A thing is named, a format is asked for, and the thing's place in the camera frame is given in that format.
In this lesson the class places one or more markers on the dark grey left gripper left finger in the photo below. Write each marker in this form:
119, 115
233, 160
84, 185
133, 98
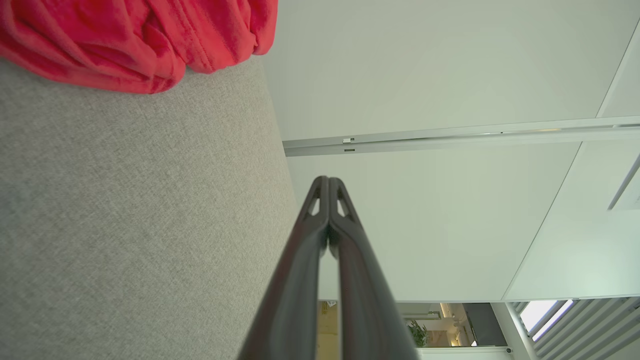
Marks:
290, 300

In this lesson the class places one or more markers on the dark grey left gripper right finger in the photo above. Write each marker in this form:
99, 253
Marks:
365, 310

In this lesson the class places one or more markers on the red white sports shorts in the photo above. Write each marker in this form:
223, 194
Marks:
125, 35

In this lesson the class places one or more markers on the green potted plant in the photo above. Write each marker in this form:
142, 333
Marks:
419, 334

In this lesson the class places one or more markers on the grey fabric sofa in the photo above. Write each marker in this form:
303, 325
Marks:
125, 225

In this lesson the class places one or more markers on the grey slatted window blinds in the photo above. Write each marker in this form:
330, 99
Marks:
585, 330

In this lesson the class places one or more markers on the dark wall panel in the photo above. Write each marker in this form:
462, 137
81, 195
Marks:
484, 325

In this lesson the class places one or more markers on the grey metal partition post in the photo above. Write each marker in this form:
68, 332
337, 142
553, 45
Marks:
450, 140

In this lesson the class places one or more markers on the grey metal corner frame bar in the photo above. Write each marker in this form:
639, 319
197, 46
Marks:
625, 187

